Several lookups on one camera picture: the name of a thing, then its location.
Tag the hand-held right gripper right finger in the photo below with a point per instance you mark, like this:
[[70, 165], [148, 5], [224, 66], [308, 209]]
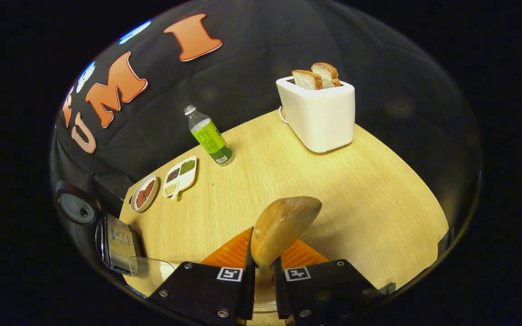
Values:
[[278, 294]]

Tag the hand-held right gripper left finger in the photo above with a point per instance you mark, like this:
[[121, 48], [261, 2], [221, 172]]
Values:
[[249, 294]]

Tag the wooden spoon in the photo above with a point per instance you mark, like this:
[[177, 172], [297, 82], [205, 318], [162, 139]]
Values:
[[283, 226]]

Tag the clear bowl of rice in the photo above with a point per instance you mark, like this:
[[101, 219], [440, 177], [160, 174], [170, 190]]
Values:
[[152, 271]]

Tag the black rice cooker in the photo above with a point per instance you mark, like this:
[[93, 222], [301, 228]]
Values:
[[120, 253]]

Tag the white divided grain dish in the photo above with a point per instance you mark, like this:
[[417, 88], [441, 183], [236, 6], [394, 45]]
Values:
[[184, 180]]

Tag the white round plate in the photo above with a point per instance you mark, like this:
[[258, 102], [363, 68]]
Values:
[[137, 207]]

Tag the red meat piece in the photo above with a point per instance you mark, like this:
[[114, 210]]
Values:
[[149, 188], [141, 199]]

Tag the green label water bottle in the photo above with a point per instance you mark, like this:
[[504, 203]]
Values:
[[209, 138]]

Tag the white toaster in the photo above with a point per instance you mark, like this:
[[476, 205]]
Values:
[[320, 117]]

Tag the bread slice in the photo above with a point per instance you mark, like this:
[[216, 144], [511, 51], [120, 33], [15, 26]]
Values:
[[305, 80], [329, 74]]

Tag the black backdrop cloth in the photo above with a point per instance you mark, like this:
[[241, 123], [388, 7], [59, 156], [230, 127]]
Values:
[[265, 45]]

